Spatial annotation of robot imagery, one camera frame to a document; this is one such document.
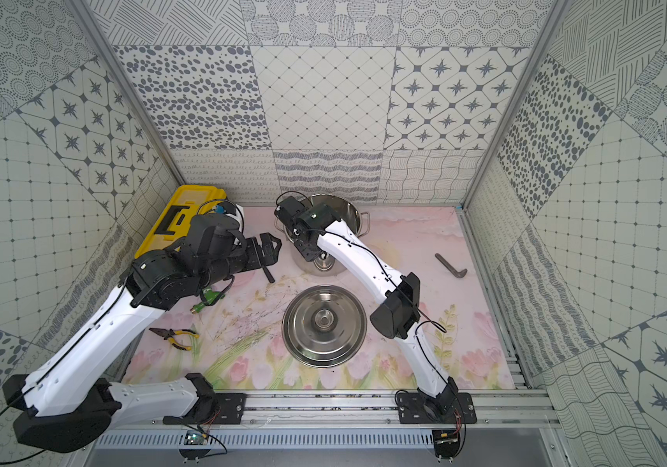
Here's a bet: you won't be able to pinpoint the left circuit board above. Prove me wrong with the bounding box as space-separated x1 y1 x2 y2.
183 430 208 446

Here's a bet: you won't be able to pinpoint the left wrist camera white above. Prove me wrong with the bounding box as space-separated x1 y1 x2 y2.
214 200 245 224

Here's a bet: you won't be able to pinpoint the yellow handled pliers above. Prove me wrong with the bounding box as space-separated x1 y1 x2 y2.
150 327 200 351

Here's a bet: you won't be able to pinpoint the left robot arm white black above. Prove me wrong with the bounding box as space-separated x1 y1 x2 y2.
2 212 282 453

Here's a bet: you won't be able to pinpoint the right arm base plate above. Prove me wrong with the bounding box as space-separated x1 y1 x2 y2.
394 390 477 425

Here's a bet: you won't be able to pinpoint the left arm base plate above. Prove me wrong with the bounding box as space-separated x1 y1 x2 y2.
162 392 247 425

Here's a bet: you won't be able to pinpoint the green toy drill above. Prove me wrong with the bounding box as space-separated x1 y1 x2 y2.
190 288 224 314

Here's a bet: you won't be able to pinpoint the grey hex key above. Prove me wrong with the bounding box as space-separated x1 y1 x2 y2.
435 253 468 279

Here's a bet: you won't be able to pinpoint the black handled hammer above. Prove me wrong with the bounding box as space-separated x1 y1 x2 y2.
261 266 276 284

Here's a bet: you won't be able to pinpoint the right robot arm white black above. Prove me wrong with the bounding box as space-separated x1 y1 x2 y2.
275 196 459 402

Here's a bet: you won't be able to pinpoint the circuit board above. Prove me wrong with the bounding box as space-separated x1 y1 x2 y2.
183 430 208 446
432 430 462 462

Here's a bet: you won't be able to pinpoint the right circuit board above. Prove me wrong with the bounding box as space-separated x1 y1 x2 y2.
432 430 462 462

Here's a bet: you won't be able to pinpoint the stainless steel pot lid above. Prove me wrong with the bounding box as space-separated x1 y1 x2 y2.
282 285 368 368

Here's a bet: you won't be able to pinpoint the yellow black toolbox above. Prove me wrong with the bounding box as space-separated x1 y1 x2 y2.
135 185 227 259

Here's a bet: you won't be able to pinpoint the aluminium mounting rail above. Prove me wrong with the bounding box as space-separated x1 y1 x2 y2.
72 388 561 430

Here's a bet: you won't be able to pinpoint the white slotted cable duct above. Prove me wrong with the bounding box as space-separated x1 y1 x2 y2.
95 427 434 451

